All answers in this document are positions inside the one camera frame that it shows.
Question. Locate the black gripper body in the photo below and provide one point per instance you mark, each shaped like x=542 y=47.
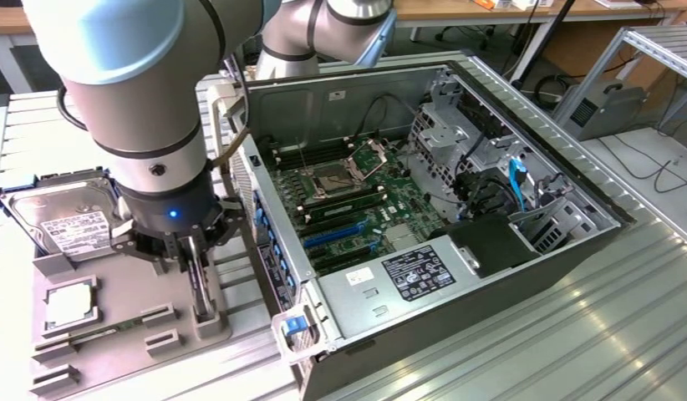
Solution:
x=164 y=213

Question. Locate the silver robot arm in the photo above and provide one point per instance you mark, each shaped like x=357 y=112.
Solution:
x=142 y=125

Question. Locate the grey parts rack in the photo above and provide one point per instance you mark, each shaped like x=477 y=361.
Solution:
x=125 y=301

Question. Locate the hard disk in blue carrier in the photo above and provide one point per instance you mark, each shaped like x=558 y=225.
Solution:
x=58 y=225

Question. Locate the silver CPU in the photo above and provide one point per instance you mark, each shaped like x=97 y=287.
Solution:
x=69 y=307

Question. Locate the green RAM stick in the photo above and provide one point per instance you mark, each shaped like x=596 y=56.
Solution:
x=342 y=209
x=106 y=330

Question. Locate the black expansion slot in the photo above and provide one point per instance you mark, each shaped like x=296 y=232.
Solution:
x=345 y=257
x=340 y=245

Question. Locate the thin locking lever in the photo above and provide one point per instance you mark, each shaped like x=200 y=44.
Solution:
x=302 y=153

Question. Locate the CPU socket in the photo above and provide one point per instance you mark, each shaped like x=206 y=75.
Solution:
x=334 y=181

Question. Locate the metal socket cover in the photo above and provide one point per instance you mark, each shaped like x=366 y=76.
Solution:
x=368 y=158

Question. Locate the silver power supply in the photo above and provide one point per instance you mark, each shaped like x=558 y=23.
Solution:
x=354 y=305

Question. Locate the silver chipset heatsink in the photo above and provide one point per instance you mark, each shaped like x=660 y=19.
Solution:
x=405 y=237

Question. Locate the green motherboard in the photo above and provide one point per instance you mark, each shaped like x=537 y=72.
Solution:
x=409 y=200

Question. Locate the silver drive cage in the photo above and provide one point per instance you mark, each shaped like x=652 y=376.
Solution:
x=440 y=135

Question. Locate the open black PC case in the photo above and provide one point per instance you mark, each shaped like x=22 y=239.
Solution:
x=432 y=346

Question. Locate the metal disk bay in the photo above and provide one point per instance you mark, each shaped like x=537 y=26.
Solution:
x=549 y=238

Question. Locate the orange packet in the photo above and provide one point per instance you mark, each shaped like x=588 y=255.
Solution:
x=482 y=4

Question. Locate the white small boxes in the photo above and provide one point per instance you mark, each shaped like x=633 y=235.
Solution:
x=521 y=4

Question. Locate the grey computer tower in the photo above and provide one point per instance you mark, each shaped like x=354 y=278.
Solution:
x=616 y=113

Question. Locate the brown cardboard panel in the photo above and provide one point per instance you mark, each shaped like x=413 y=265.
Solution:
x=588 y=46

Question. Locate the aluminium profile frame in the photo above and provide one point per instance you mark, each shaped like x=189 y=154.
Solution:
x=672 y=46

